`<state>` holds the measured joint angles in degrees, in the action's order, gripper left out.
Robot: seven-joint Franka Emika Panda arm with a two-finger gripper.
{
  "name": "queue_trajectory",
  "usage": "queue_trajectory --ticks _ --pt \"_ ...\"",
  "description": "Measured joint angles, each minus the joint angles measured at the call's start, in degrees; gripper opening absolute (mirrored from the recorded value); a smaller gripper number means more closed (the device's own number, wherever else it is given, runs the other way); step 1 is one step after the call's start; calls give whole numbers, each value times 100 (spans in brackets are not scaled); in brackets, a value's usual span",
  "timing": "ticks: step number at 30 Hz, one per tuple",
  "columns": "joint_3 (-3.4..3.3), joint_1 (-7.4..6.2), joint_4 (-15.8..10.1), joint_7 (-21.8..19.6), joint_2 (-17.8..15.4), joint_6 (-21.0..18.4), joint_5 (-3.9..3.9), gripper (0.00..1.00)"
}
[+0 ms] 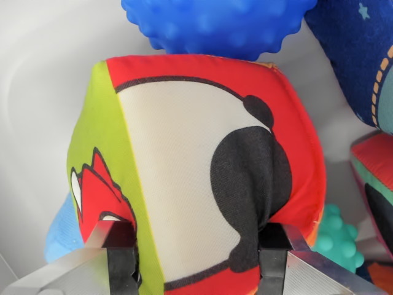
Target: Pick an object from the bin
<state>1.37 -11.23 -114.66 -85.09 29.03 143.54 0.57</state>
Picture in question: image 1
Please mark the white plastic bin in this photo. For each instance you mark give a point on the white plastic bin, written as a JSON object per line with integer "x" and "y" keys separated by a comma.
{"x": 37, "y": 92}

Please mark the purple car print fabric cube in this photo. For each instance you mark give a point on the purple car print fabric cube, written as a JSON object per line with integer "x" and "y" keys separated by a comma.
{"x": 353, "y": 55}

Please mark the blue bumpy rubber ball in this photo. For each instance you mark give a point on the blue bumpy rubber ball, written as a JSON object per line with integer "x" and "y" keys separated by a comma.
{"x": 215, "y": 24}

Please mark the red black silhouette fabric cube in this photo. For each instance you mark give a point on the red black silhouette fabric cube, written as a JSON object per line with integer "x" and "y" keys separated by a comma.
{"x": 184, "y": 153}

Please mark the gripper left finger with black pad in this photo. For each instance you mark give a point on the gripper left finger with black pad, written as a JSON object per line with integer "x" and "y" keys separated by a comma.
{"x": 61, "y": 273}

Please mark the white bird print fabric cube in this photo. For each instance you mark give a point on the white bird print fabric cube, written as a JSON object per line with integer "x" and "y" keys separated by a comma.
{"x": 374, "y": 172}

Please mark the teal bumpy ball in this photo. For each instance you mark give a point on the teal bumpy ball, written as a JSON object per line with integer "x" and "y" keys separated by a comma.
{"x": 337, "y": 242}

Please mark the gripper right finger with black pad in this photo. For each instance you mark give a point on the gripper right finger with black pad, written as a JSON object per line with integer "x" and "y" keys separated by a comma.
{"x": 307, "y": 273}

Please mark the light blue fabric block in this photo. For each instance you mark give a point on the light blue fabric block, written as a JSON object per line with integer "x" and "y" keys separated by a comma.
{"x": 63, "y": 236}

